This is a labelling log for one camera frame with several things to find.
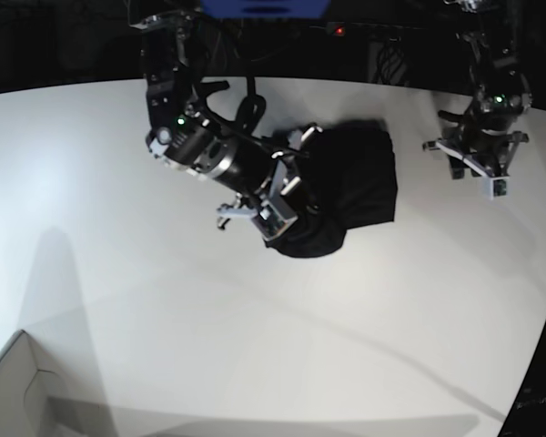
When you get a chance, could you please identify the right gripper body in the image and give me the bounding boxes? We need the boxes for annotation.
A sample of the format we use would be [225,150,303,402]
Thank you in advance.
[214,124,323,228]

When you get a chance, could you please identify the blue plastic bin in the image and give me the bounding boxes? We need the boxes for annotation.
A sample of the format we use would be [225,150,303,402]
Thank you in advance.
[201,0,330,19]

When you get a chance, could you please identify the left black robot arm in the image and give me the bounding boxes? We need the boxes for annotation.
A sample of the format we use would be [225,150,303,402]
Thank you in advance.
[423,1,532,182]

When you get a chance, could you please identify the black t-shirt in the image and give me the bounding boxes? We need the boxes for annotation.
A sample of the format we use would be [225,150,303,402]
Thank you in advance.
[265,119,398,259]

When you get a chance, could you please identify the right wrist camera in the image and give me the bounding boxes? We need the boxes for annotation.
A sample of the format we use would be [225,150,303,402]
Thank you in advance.
[250,201,298,241]

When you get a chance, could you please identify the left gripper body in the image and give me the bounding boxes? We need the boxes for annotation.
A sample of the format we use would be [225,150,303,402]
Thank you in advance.
[422,113,530,177]

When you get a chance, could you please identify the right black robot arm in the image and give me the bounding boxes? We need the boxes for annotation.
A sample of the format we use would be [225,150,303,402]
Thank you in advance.
[129,5,324,241]

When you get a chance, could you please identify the white cardboard box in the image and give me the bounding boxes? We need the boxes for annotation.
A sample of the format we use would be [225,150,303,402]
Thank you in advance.
[0,329,119,437]

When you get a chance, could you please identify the black power strip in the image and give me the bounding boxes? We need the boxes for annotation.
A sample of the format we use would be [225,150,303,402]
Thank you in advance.
[323,22,424,40]

